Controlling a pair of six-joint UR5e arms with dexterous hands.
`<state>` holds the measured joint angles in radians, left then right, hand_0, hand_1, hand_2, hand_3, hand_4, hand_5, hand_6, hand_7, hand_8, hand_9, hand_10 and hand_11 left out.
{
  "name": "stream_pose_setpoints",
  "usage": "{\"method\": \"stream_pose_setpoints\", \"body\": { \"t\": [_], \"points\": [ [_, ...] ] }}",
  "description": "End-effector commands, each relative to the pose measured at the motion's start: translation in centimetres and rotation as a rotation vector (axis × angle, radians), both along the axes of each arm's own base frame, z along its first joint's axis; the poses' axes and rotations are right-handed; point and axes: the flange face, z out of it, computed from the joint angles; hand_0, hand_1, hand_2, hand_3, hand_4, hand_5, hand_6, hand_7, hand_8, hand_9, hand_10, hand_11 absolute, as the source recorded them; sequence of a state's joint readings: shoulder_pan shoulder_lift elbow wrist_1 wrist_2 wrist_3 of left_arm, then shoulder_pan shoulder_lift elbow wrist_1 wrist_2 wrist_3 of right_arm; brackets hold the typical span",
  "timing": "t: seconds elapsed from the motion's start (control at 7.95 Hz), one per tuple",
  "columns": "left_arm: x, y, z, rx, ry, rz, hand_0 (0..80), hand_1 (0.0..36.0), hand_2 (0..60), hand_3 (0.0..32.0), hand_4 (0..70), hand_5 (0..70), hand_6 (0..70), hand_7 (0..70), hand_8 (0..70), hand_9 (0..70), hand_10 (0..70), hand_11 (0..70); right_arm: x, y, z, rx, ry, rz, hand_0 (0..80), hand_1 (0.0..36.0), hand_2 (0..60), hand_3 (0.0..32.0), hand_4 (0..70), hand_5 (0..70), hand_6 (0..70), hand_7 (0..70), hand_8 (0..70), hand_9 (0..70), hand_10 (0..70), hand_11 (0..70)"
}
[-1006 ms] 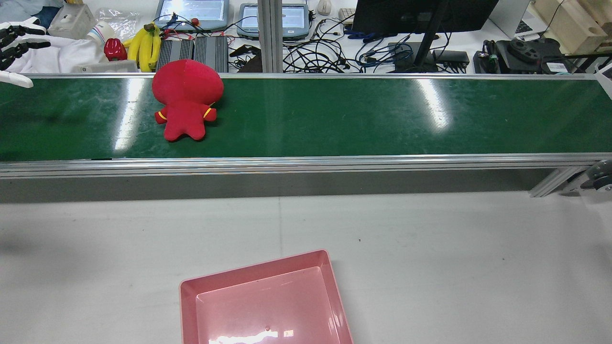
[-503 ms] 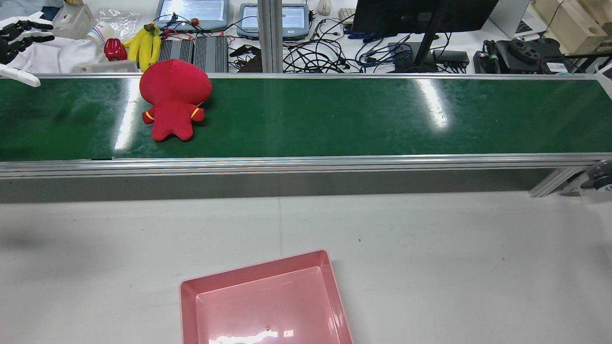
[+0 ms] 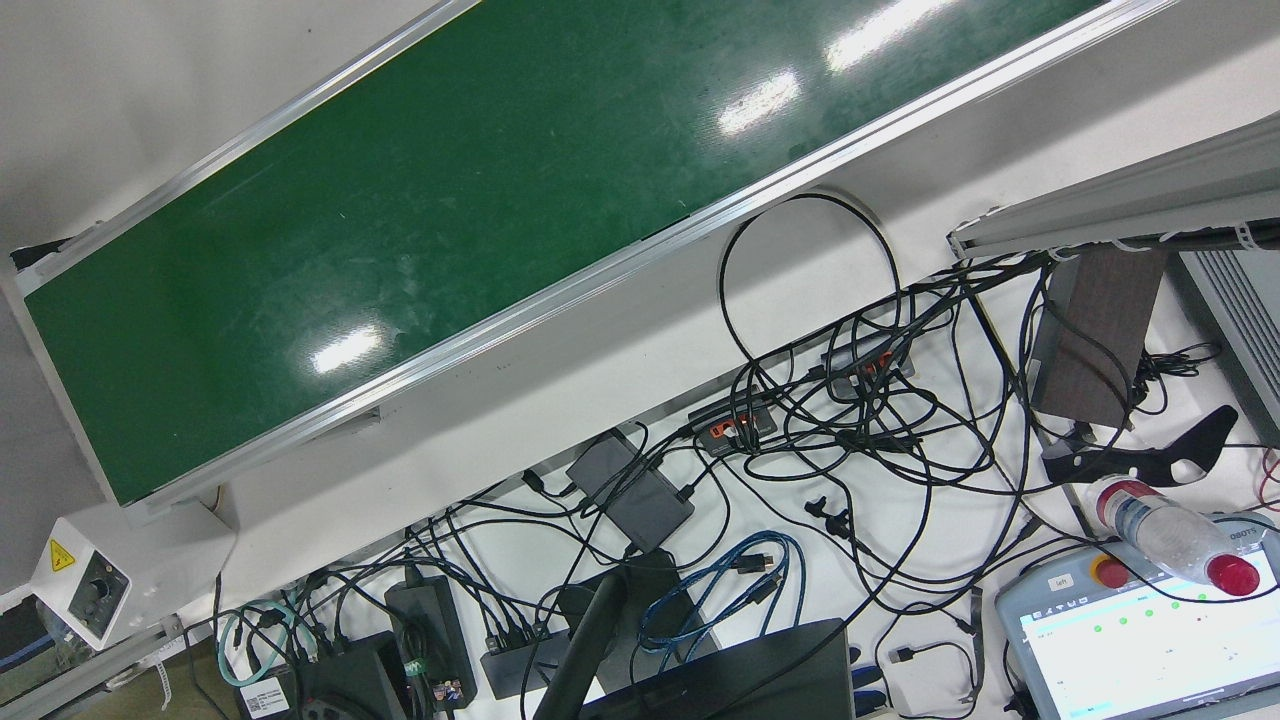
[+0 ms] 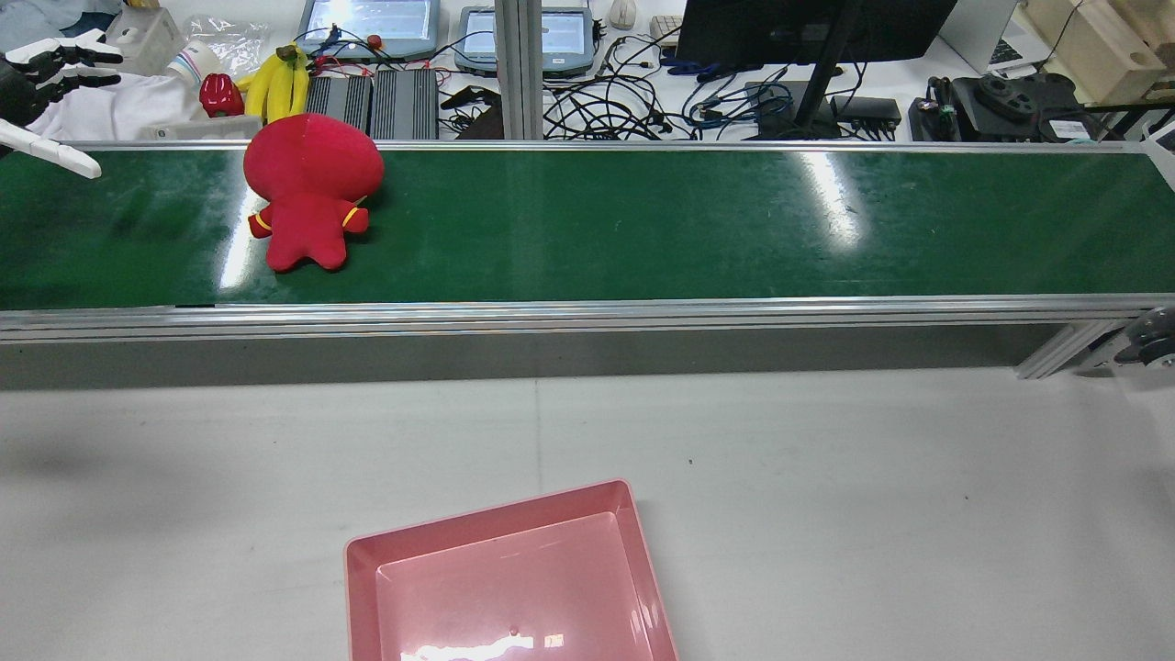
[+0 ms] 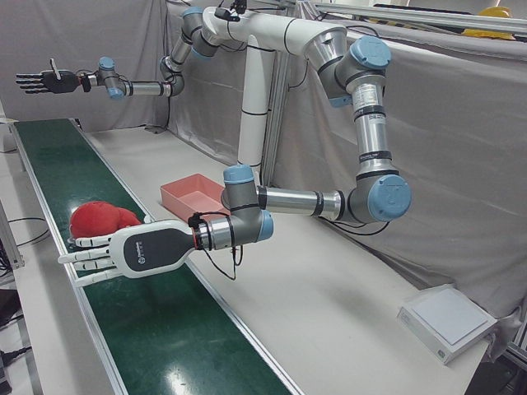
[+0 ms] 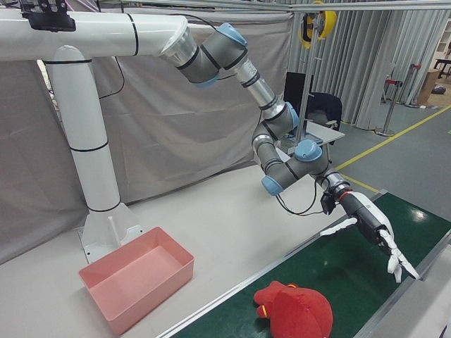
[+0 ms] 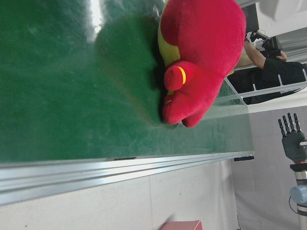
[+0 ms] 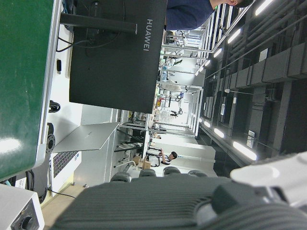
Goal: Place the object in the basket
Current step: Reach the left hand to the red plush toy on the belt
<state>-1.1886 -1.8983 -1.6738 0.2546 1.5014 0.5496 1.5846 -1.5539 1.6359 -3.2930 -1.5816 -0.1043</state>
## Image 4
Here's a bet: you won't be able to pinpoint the dark brown woodgrain box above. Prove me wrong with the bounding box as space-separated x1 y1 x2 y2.
455 99 505 141

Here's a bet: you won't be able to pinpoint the light blue cloth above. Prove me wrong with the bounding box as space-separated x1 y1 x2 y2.
0 0 126 52

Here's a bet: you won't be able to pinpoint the white laptop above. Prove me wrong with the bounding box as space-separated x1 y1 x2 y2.
937 0 1023 75

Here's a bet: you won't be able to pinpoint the green conveyor belt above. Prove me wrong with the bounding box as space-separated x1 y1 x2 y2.
0 138 1175 391

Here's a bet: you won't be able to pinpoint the black curved plastic bracket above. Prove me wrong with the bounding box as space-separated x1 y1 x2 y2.
440 84 503 114

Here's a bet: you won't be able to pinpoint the pink plastic basket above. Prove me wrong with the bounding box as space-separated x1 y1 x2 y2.
343 477 681 661

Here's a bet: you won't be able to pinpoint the blue-handled pliers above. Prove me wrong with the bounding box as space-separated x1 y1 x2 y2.
658 52 729 78

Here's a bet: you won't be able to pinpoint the blue cable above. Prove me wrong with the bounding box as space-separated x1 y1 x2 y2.
680 80 799 130

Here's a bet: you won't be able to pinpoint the white cloth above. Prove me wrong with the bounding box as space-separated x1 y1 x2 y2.
27 71 213 144

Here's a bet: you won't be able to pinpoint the black multiport hub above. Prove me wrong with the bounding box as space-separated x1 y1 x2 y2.
830 94 903 130

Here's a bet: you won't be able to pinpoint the flat silver bar device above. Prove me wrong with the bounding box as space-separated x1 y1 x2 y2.
137 117 268 144

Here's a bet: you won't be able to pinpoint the clear plastic box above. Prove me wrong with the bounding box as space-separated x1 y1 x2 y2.
105 6 185 77

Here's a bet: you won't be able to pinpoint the clear plastic bag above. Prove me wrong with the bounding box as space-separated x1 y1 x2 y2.
183 13 274 75

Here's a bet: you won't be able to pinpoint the left dexterous robot hand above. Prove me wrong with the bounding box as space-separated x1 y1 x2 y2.
0 29 126 181

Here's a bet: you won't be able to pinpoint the black device with white label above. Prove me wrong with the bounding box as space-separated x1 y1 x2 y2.
952 73 1103 144

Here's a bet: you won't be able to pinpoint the red plush doll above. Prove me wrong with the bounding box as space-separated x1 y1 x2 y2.
242 112 387 274

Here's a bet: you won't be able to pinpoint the yellow banana bunch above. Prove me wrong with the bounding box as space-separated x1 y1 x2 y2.
236 43 314 126

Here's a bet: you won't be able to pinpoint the light wooden box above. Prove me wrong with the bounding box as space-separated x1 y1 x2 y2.
1023 0 1175 103

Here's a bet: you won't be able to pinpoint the grey ribbed metal device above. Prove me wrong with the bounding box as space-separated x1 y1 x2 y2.
371 68 442 141
305 71 372 141

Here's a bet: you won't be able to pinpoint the shiny red toy fruit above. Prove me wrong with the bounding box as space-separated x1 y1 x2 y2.
197 73 248 119

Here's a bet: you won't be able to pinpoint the white striped paper cup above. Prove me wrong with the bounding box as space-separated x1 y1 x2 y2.
164 40 224 86

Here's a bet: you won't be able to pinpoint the grey caster wheel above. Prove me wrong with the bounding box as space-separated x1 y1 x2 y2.
1114 307 1175 371

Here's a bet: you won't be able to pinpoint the black monitor with stand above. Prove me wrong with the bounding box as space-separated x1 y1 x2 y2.
674 0 961 141

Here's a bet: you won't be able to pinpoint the aluminium profile post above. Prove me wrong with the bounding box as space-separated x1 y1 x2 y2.
493 0 545 142

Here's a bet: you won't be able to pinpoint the grey teach pendant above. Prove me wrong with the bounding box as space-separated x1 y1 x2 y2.
455 4 599 80
295 0 442 62

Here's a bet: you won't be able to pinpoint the black power brick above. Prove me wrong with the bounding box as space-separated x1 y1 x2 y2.
908 77 957 141

